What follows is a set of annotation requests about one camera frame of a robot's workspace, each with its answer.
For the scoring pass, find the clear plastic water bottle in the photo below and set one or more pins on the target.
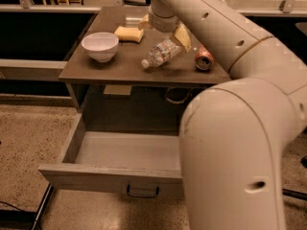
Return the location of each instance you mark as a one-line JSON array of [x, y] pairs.
[[161, 53]]

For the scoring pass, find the yellow sponge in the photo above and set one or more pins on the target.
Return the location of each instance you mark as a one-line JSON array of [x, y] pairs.
[[129, 34]]

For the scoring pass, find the black stand base left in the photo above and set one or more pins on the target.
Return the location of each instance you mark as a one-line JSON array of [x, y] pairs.
[[19, 219]]

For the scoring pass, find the open grey top drawer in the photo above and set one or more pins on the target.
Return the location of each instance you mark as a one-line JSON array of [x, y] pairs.
[[98, 161]]

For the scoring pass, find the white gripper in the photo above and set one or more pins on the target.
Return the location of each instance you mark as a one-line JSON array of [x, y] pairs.
[[163, 24]]

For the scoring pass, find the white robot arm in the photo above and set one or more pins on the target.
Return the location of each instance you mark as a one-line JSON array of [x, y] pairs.
[[232, 135]]

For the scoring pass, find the orange soda can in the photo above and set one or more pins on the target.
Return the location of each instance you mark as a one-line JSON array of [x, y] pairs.
[[204, 59]]

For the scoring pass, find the black drawer handle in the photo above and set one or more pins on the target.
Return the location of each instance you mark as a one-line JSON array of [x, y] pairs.
[[142, 192]]

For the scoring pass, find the black chair base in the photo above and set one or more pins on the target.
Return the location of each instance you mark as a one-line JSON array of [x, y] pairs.
[[300, 194]]

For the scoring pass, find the white bowl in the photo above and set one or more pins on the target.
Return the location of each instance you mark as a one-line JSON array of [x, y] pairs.
[[101, 47]]

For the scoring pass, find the grey cabinet with top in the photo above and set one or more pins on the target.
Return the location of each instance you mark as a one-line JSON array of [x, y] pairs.
[[122, 96]]

